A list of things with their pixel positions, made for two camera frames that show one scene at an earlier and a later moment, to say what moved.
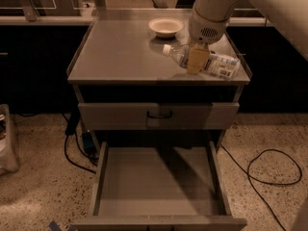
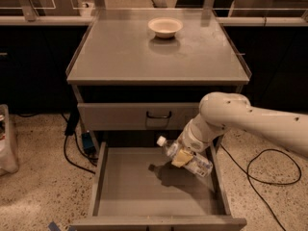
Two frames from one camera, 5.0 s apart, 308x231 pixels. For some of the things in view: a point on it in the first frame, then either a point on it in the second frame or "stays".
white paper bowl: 166,27 stays
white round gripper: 202,30 -> 192,141
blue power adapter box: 89,142 stays
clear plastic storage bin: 10,163 stays
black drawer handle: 160,116 stays
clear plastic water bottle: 217,65 -> 197,165
